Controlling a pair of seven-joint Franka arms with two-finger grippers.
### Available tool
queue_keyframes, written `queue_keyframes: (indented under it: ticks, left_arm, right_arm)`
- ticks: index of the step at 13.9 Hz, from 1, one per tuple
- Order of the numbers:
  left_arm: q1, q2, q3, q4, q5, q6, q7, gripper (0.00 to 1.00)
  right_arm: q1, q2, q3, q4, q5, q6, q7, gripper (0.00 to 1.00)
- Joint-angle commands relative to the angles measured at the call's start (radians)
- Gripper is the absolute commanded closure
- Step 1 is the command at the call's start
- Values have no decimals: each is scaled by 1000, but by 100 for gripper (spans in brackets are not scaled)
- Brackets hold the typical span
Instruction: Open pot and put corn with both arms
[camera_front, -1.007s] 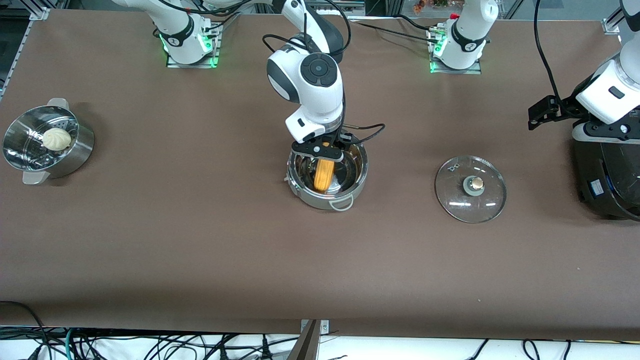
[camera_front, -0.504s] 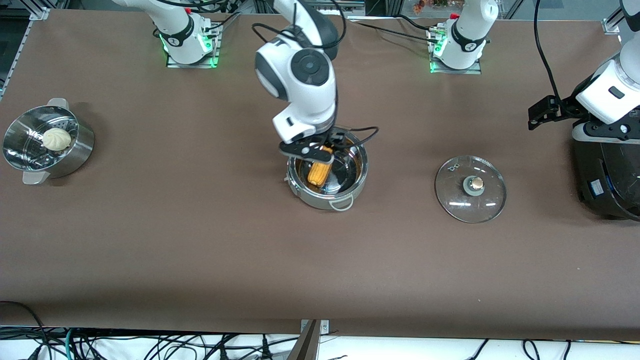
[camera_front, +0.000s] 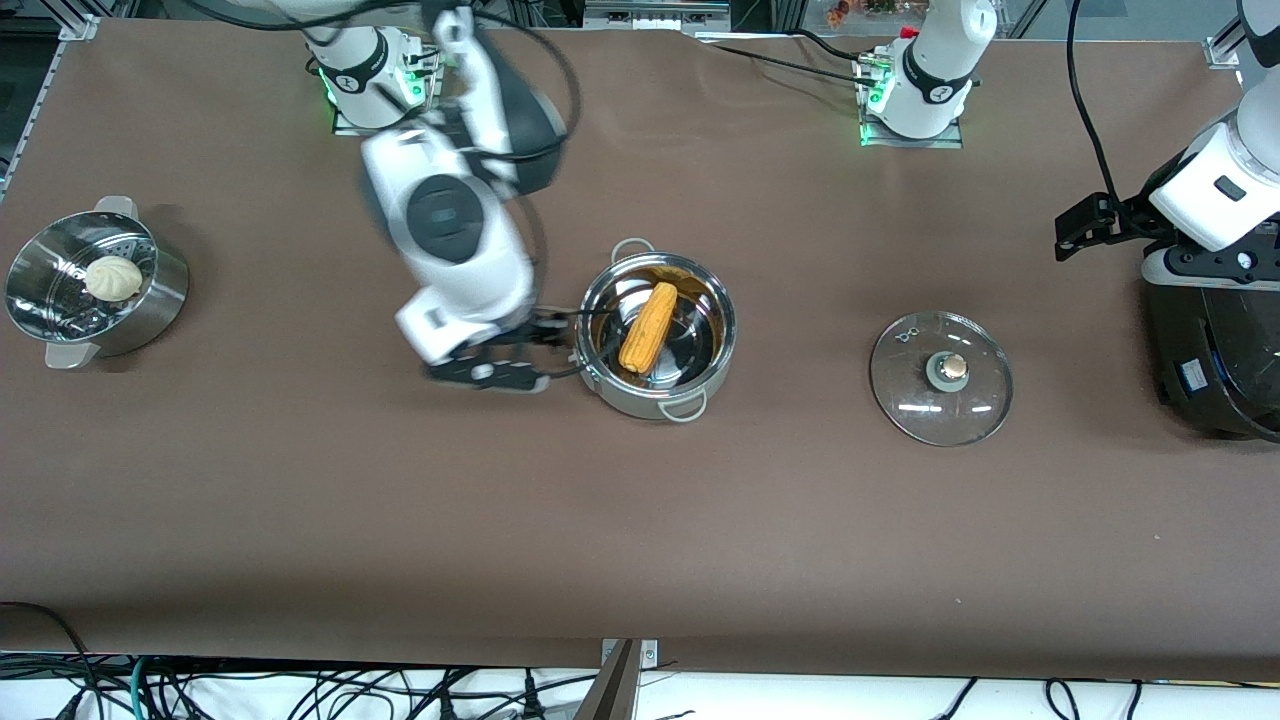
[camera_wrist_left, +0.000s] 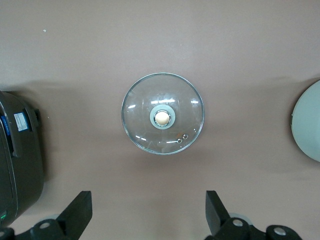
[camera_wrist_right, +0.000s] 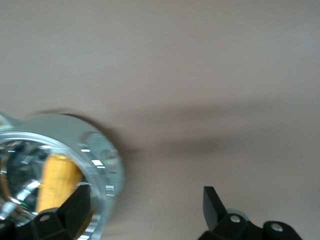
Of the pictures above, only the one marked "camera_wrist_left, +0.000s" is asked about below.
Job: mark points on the black rice cooker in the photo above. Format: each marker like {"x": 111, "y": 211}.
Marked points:
{"x": 22, "y": 162}

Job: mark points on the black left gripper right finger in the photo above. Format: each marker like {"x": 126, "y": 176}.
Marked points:
{"x": 218, "y": 222}

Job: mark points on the brown table cover sheet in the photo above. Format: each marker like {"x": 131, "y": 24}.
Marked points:
{"x": 160, "y": 37}

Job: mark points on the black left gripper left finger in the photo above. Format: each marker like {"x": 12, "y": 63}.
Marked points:
{"x": 75, "y": 215}

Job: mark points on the glass lid with round knob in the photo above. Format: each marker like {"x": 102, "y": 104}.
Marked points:
{"x": 140, "y": 120}

